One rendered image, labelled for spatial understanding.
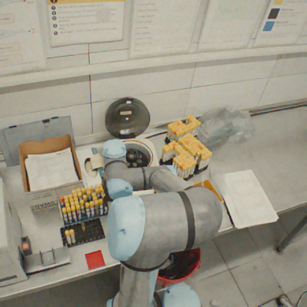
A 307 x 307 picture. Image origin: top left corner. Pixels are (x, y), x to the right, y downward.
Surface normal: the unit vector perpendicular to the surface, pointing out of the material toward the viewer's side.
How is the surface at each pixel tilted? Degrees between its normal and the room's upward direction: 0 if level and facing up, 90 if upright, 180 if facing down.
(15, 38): 94
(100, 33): 87
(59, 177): 2
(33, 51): 95
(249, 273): 0
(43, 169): 1
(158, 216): 14
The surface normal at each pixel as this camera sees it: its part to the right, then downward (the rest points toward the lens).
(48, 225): 0.11, -0.66
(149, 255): 0.17, 0.66
